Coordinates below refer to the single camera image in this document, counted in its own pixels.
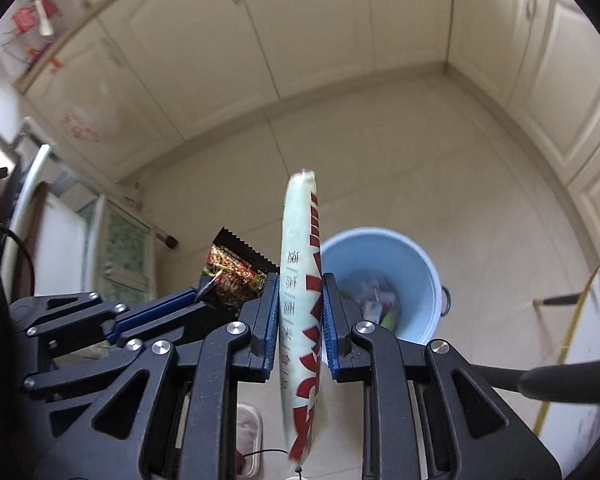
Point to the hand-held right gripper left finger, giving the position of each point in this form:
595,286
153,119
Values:
271,330

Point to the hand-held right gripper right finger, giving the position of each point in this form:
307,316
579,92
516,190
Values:
330,330

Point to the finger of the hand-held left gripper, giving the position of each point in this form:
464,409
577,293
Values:
190,322
155,310

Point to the green snack packet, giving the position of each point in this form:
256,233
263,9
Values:
388,320

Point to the black snack wrapper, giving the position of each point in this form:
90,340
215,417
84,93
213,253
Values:
235,275

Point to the white red food bag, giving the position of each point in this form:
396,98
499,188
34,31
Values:
300,260

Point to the blue plastic bucket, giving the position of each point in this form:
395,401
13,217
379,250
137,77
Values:
410,260

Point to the green patterned glass cabinet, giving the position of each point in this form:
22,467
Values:
120,245

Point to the white plastic container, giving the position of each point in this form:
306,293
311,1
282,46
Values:
249,435

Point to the white appliance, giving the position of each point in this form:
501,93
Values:
55,240

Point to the clear bag with red print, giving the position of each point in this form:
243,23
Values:
87,122

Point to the cream base cabinets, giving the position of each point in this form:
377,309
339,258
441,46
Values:
330,25

